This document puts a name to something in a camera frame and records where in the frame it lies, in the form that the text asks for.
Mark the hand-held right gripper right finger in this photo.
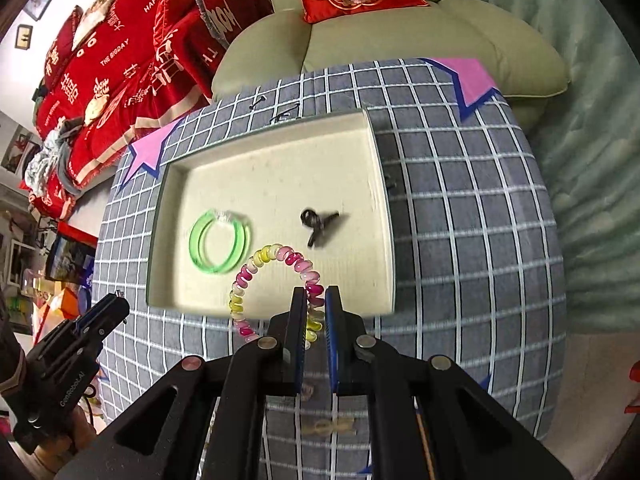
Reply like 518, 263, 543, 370
324, 285, 573, 480

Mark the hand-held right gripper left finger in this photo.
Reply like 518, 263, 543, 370
52, 286, 308, 480

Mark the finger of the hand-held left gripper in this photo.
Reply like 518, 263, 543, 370
74, 293, 127, 334
94, 299, 132, 344

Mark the pink yellow spiral hair tie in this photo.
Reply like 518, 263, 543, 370
228, 243, 323, 351

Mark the black hair clip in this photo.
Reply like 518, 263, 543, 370
300, 208, 341, 249

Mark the green plastic bangle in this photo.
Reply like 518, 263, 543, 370
189, 208, 252, 275

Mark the cream cardboard tray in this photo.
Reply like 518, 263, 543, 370
146, 107, 396, 318

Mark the person's left hand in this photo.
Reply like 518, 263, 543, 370
31, 404, 99, 477

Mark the orange bag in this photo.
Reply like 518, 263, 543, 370
37, 285, 83, 331

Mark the dark box with red edge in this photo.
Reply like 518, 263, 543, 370
45, 220, 98, 286

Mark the grey white cloth pile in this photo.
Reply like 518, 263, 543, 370
22, 127, 81, 196

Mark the pink star sticker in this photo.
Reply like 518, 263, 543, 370
116, 119, 183, 191
417, 56, 501, 123

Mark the red printed blanket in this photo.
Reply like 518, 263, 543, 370
27, 0, 275, 221

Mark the green white plush toy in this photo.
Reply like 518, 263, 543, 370
72, 0, 121, 51

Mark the red object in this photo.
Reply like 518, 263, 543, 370
625, 360, 640, 416

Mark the mint green cloth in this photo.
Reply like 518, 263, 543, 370
457, 0, 640, 336

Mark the pale green sofa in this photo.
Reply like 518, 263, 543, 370
211, 0, 571, 131

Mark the grey braided hose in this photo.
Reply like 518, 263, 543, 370
182, 0, 231, 46

